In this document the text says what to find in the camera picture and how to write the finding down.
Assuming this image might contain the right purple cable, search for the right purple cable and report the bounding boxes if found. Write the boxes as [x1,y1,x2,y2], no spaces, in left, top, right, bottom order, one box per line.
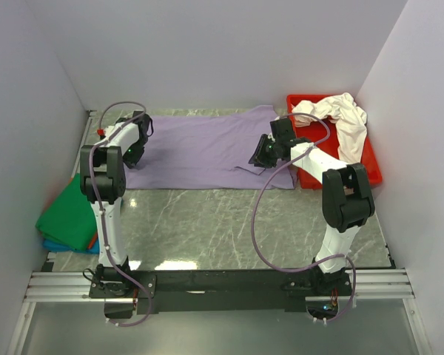
[250,112,357,323]

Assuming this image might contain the red plastic bin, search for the red plastic bin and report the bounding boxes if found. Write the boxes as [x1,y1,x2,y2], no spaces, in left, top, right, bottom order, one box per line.
[286,94,383,189]

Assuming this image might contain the purple t-shirt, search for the purple t-shirt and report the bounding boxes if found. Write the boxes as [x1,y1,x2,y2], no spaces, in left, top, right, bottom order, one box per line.
[125,105,295,189]

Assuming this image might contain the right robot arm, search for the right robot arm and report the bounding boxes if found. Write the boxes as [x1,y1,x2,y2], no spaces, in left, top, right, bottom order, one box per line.
[249,113,375,295]

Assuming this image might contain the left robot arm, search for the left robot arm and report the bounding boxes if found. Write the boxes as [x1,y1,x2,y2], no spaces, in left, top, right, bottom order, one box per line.
[80,111,154,268]

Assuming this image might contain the green folded t-shirt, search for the green folded t-shirt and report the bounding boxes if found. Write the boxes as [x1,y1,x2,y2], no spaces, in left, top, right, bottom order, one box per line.
[36,173,97,251]

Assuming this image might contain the aluminium rail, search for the aluminium rail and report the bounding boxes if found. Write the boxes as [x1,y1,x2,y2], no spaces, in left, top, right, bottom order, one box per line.
[24,269,415,302]

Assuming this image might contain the blue folded t-shirt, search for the blue folded t-shirt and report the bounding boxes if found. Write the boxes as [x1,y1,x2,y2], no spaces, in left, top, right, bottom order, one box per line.
[42,240,99,254]

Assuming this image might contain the white t-shirt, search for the white t-shirt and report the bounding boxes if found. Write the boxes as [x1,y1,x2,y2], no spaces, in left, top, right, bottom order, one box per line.
[292,92,367,163]

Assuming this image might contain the black base beam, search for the black base beam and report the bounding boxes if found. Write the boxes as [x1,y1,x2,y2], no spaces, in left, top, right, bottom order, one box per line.
[89,268,353,319]

